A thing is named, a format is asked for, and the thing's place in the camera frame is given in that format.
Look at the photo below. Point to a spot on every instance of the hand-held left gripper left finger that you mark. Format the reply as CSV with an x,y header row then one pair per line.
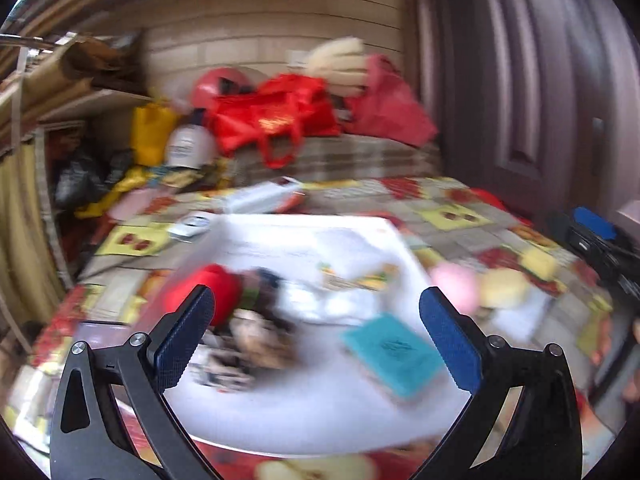
x,y
182,340

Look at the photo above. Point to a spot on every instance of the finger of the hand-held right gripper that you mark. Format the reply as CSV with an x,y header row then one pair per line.
x,y
592,222

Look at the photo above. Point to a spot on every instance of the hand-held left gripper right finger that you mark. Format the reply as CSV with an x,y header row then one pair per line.
x,y
450,340

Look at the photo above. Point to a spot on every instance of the yellow and teal sponge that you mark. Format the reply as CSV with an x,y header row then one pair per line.
x,y
395,355

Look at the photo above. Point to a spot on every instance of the red ball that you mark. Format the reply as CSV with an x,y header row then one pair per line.
x,y
215,287

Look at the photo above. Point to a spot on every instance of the cow-print plush toy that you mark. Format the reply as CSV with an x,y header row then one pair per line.
x,y
250,345

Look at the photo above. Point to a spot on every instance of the pink ball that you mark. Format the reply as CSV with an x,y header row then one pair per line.
x,y
455,285

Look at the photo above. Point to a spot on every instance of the yellow ball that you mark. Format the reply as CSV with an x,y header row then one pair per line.
x,y
502,287

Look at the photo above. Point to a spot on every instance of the red plastic bag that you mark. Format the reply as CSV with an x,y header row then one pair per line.
x,y
487,197

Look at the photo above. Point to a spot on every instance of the dark brown door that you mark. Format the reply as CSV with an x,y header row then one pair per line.
x,y
525,85

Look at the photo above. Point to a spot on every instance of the white booklet box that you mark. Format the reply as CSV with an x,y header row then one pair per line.
x,y
260,199

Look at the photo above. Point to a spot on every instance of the yellow plastic sheet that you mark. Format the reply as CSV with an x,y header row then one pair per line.
x,y
117,187

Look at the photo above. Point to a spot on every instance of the black plastic bag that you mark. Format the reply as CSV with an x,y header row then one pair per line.
x,y
80,180

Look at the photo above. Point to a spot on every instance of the yellow curtain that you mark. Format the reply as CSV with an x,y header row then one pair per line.
x,y
25,210

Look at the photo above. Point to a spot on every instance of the yellow shopping bag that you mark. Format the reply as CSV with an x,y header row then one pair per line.
x,y
150,135

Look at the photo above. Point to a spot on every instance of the plaid cloth cover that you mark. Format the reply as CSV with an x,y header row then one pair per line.
x,y
350,157

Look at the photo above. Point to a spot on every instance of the red nonwoven bag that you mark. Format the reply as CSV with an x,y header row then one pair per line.
x,y
390,105

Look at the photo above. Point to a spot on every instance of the red tote bag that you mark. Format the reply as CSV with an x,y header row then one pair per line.
x,y
270,115

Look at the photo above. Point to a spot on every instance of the red helmet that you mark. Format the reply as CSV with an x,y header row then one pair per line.
x,y
210,87

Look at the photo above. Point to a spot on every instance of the stack of wooden planks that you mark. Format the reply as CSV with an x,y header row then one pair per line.
x,y
75,105

